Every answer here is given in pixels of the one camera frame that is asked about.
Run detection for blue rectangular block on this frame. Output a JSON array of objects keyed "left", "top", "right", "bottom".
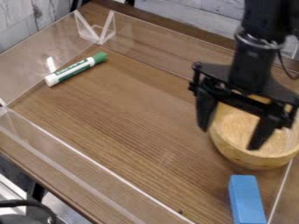
[{"left": 228, "top": 175, "right": 267, "bottom": 224}]

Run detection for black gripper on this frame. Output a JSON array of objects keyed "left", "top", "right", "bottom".
[{"left": 188, "top": 62, "right": 299, "bottom": 151}]

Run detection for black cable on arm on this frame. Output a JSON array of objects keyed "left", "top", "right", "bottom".
[{"left": 276, "top": 47, "right": 299, "bottom": 81}]

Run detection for green and white marker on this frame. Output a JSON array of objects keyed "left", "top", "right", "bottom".
[{"left": 44, "top": 52, "right": 108, "bottom": 87}]

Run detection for clear acrylic tray walls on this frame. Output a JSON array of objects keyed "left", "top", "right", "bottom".
[{"left": 0, "top": 4, "right": 299, "bottom": 224}]

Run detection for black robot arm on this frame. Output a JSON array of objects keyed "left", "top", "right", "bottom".
[{"left": 188, "top": 0, "right": 299, "bottom": 151}]

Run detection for black cable bottom left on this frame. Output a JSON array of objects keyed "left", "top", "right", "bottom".
[{"left": 0, "top": 199, "right": 58, "bottom": 224}]

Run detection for black metal mount bottom left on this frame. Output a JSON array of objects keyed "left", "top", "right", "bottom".
[{"left": 0, "top": 200, "right": 62, "bottom": 224}]

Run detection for brown wooden bowl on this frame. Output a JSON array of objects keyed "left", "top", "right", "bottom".
[{"left": 210, "top": 103, "right": 299, "bottom": 170}]

